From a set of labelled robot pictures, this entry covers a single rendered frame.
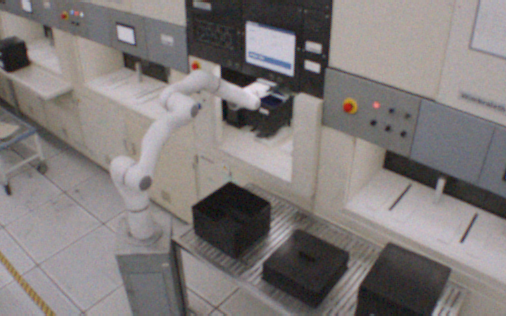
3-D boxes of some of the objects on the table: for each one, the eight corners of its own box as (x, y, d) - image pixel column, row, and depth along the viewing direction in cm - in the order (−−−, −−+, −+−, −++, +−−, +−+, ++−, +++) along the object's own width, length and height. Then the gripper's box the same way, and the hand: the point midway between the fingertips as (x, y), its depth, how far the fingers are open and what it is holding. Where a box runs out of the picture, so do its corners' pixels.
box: (348, 324, 177) (358, 285, 163) (377, 280, 196) (388, 240, 182) (412, 356, 163) (429, 318, 149) (436, 307, 182) (452, 268, 168)
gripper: (262, 91, 243) (283, 80, 254) (239, 83, 251) (260, 73, 263) (262, 103, 247) (282, 92, 259) (239, 95, 256) (260, 84, 267)
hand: (269, 84), depth 260 cm, fingers closed on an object, 3 cm apart
